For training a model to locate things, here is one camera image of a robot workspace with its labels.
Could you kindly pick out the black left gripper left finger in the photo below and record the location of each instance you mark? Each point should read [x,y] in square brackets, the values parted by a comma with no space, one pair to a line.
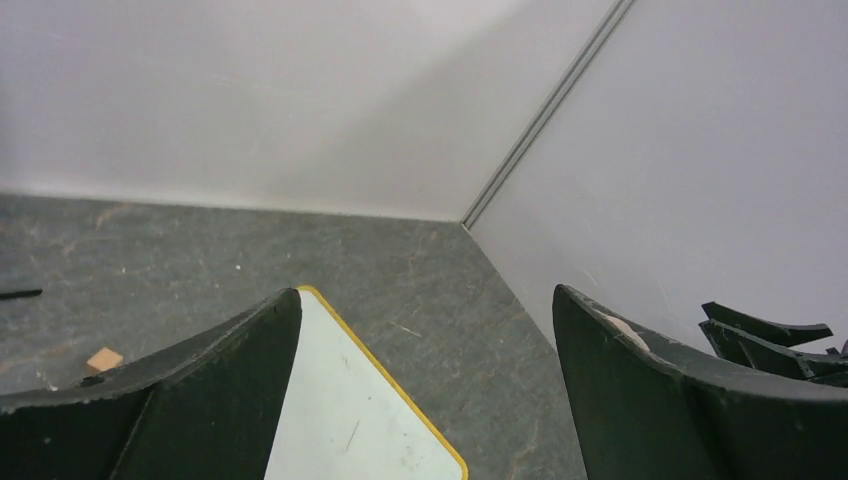
[207,407]

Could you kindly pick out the black microphone tripod stand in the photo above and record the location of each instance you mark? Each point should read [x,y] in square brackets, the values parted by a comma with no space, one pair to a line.
[21,293]

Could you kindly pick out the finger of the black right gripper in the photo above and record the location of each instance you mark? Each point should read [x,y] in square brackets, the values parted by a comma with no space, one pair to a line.
[780,334]
[741,348]

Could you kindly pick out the small wooden cube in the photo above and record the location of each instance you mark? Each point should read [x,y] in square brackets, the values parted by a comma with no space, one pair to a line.
[103,360]

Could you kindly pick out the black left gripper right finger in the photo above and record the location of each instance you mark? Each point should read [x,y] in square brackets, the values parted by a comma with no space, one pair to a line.
[646,406]

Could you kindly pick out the yellow framed whiteboard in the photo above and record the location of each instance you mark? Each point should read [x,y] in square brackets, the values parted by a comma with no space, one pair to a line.
[345,417]

